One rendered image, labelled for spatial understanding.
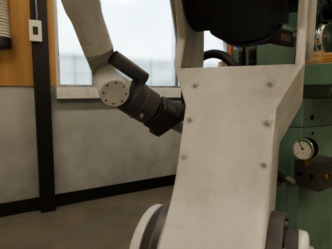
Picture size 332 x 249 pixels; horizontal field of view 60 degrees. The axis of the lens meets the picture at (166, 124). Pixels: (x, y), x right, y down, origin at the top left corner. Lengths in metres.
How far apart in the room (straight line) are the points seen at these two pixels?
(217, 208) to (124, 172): 2.09
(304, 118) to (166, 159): 1.73
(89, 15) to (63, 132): 1.64
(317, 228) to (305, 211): 0.12
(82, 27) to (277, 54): 0.58
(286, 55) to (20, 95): 1.67
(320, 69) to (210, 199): 0.69
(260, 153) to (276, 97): 0.06
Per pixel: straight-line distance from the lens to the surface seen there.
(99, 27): 0.62
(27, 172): 2.20
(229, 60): 0.89
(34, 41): 2.07
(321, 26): 1.24
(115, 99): 0.64
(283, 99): 0.34
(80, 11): 0.60
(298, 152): 0.91
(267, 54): 0.92
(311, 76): 0.95
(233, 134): 0.33
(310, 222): 1.11
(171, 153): 2.55
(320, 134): 1.07
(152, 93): 0.70
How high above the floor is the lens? 0.82
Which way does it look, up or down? 6 degrees down
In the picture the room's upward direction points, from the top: straight up
